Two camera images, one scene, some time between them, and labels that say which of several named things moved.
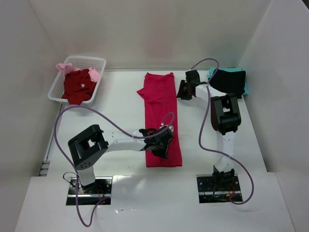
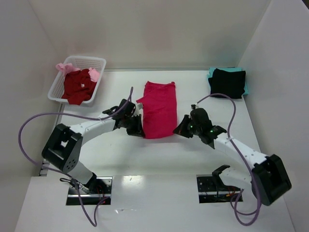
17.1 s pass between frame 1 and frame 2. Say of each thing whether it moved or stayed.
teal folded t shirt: stayed
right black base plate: stayed
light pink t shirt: stayed
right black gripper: moved
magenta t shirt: moved
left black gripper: moved
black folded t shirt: stayed
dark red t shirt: stayed
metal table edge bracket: stayed
